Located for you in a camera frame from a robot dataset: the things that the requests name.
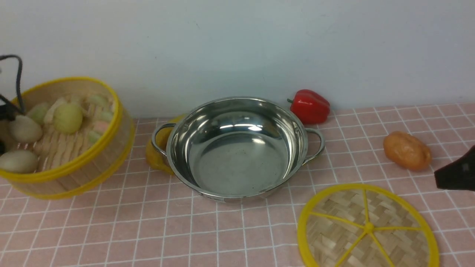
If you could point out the beige dumpling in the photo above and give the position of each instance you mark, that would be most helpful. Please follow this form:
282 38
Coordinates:
19 161
25 130

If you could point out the red bell pepper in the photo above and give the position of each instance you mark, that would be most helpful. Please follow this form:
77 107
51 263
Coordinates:
310 107

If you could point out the brown potato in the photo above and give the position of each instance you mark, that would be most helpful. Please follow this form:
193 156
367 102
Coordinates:
407 151

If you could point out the bamboo steamer basket yellow rim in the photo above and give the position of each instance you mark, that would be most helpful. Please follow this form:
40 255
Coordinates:
72 164

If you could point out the beige dumpling bottom left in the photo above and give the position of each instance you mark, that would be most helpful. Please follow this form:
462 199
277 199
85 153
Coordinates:
19 161

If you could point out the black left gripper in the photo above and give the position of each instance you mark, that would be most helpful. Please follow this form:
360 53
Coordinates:
8 114

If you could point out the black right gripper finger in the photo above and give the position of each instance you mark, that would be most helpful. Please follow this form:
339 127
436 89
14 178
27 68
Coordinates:
458 175

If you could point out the woven bamboo steamer lid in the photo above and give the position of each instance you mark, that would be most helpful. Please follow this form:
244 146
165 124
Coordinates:
361 225

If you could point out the pale green dumpling back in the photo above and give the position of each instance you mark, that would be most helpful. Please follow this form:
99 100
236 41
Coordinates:
38 112

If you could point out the yellow banana-shaped toy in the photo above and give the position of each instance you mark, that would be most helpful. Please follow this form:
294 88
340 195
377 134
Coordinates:
154 158

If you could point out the beige dumpling upper left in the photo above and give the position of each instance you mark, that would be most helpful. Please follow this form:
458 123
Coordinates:
25 130

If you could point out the stainless steel pot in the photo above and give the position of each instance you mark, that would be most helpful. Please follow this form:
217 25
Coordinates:
239 149

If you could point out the green round dumpling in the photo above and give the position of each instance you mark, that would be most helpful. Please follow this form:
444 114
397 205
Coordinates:
67 118

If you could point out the pink checkered tablecloth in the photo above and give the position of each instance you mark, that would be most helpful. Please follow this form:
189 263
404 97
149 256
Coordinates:
145 218

